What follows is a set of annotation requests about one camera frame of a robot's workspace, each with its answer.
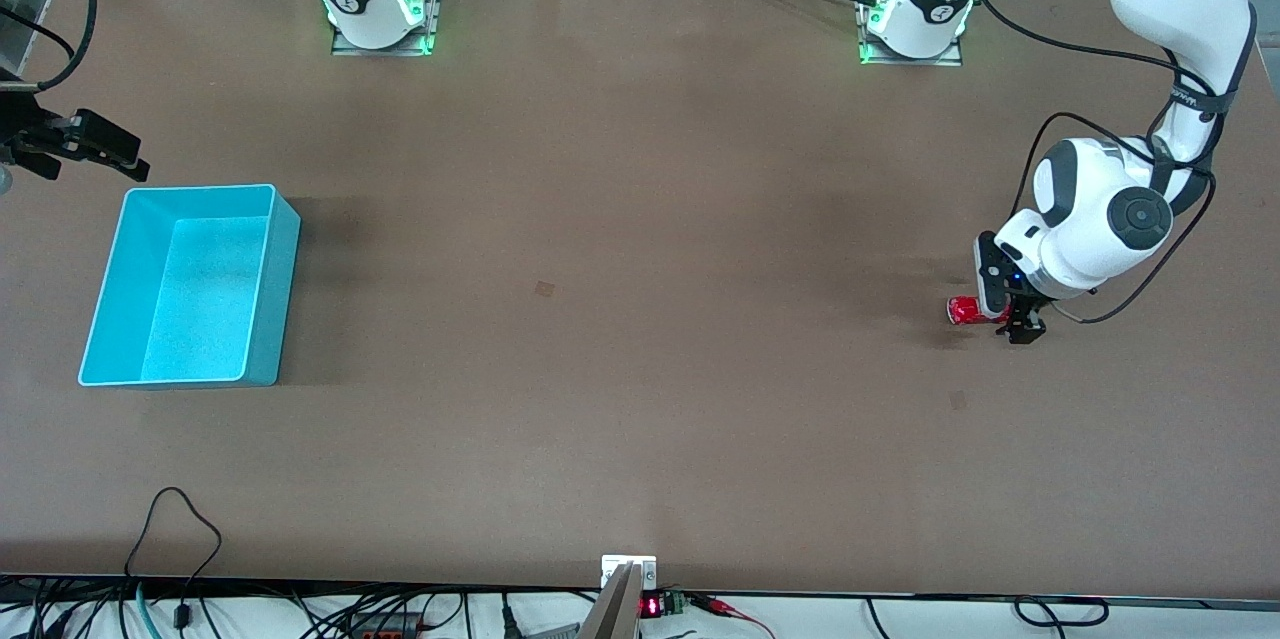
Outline red beetle toy car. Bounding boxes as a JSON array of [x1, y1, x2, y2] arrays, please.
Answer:
[[947, 295, 1013, 326]]

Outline blue plastic box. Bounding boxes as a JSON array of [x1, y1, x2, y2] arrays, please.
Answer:
[[78, 183, 302, 388]]

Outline red clip lead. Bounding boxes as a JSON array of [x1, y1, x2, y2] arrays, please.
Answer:
[[688, 594, 777, 639]]

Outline white mounting plate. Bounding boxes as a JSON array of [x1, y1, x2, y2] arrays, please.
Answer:
[[601, 555, 658, 592]]

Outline grey power strip red switches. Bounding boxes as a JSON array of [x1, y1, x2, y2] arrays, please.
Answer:
[[345, 611, 426, 638]]

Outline thin black cable of right arm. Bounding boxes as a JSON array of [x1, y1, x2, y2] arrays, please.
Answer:
[[0, 4, 76, 80]]

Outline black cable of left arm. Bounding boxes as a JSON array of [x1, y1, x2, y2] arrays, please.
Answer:
[[960, 0, 1219, 325]]

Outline black looped cable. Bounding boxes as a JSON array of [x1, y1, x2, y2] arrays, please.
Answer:
[[1013, 596, 1111, 628]]

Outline teal cable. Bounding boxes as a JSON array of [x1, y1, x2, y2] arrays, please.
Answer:
[[133, 581, 163, 639]]

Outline black cable with inline box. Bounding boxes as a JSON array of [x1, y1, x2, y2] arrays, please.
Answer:
[[124, 487, 224, 632]]

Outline grey metal post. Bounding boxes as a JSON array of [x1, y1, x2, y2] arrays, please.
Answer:
[[578, 564, 641, 639]]

